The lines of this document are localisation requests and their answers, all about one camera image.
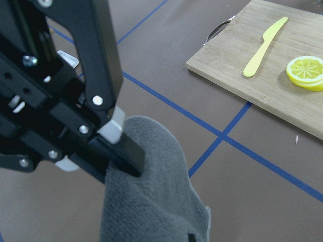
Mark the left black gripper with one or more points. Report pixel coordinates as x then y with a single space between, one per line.
60 78

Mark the grey cleaning cloth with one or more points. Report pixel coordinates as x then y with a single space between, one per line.
161 204

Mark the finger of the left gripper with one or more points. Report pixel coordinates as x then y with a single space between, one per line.
93 157
127 155

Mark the wooden cutting board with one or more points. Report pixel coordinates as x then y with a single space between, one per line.
223 59

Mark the yellow plastic knife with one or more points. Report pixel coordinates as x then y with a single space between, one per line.
254 63

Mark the yellow lemon slice toy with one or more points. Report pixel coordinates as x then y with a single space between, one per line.
306 72

